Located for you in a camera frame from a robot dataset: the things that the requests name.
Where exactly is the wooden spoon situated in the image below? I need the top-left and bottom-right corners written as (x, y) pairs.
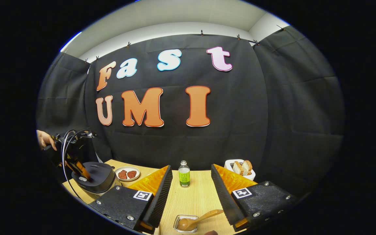
top-left (178, 209), bottom-right (224, 231)

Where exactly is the round white plate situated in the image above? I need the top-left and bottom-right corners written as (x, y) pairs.
top-left (114, 166), bottom-right (140, 182)

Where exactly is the black backdrop cloth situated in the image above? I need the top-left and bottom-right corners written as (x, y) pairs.
top-left (36, 26), bottom-right (345, 196)

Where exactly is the white toaster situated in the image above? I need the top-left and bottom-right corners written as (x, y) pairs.
top-left (224, 159), bottom-right (256, 181)

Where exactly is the black silver rice cooker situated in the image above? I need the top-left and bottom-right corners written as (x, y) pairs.
top-left (71, 162), bottom-right (121, 196)

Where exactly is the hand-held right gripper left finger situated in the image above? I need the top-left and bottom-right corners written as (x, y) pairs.
top-left (88, 165), bottom-right (173, 232)

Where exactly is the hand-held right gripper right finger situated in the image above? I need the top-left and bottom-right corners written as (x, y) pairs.
top-left (211, 164), bottom-right (298, 232)

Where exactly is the green label drink bottle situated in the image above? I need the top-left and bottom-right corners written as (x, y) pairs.
top-left (178, 160), bottom-right (191, 188)

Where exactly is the gripper cable loop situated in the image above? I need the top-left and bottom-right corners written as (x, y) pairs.
top-left (61, 130), bottom-right (92, 199)

